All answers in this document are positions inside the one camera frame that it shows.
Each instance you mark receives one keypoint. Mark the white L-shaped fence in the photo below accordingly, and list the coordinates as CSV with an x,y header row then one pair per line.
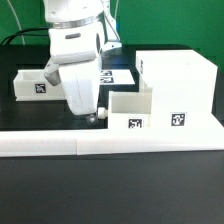
x,y
206,135

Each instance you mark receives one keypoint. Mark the white drawer cabinet box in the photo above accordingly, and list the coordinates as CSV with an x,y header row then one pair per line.
x,y
182,84

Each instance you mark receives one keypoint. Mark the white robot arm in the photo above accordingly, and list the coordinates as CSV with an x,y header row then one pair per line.
x,y
80,32

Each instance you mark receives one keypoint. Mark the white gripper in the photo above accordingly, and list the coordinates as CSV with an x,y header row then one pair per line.
x,y
81,82

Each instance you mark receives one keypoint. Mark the white drawer with knob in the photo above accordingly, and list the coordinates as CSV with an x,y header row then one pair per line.
x,y
127,110

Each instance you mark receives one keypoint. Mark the fiducial marker sheet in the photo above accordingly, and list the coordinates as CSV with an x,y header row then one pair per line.
x,y
116,77

